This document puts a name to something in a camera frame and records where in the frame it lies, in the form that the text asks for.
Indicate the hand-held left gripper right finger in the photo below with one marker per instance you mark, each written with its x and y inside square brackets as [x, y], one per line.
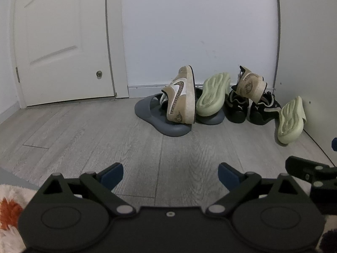
[229, 176]

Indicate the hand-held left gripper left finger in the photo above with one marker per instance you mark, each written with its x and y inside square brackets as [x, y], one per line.
[112, 175]

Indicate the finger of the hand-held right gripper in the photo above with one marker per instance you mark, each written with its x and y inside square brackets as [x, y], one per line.
[334, 144]
[302, 168]

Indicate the pale green slide sandal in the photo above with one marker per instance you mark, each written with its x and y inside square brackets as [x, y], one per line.
[289, 121]
[212, 95]

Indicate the grey slide sandal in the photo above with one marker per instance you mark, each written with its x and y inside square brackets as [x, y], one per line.
[210, 120]
[155, 117]

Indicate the black sneaker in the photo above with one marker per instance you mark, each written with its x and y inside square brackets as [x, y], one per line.
[264, 112]
[237, 110]

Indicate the tan and white sneaker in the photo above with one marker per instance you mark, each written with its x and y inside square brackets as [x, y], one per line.
[250, 84]
[181, 97]

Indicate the long white baseboard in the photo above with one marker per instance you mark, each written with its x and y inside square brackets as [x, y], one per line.
[147, 91]

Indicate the grey mat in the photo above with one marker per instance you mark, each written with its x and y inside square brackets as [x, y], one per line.
[13, 178]

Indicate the round metal door lock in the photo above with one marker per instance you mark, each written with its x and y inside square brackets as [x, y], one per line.
[99, 74]

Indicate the short white baseboard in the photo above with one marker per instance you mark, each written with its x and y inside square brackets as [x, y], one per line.
[8, 112]

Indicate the white door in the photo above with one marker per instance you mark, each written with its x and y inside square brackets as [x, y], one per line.
[52, 44]

